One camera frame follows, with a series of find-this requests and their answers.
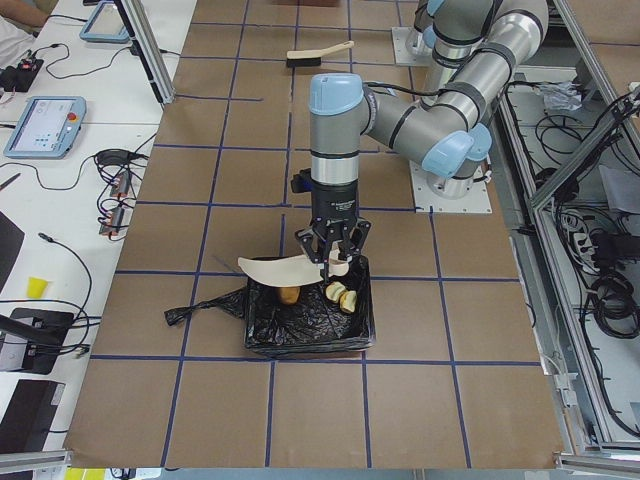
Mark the beige plastic dustpan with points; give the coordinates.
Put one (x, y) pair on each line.
(285, 272)

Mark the blue teach pendant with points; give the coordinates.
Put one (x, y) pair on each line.
(47, 128)
(105, 25)

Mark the yellow apple piece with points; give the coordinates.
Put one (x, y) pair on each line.
(334, 291)

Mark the brown potato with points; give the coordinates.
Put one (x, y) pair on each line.
(288, 295)

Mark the blue teach pendant far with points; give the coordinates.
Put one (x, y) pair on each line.
(105, 25)

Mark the beige hand brush black bristles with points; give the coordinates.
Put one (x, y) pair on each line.
(313, 57)

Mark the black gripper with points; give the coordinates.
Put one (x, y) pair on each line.
(334, 204)

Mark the yellow paper cup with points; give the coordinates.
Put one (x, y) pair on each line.
(37, 287)

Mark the pale apple piece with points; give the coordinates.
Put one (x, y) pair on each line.
(348, 301)

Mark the bin with black trash bag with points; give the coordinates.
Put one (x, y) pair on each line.
(313, 325)

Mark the aluminium frame post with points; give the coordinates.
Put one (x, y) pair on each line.
(143, 39)

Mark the blue teach pendant near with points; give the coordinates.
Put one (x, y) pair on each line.
(47, 128)

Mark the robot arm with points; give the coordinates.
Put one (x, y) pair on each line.
(475, 49)
(425, 35)

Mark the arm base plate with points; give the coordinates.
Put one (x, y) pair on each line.
(434, 194)
(402, 55)

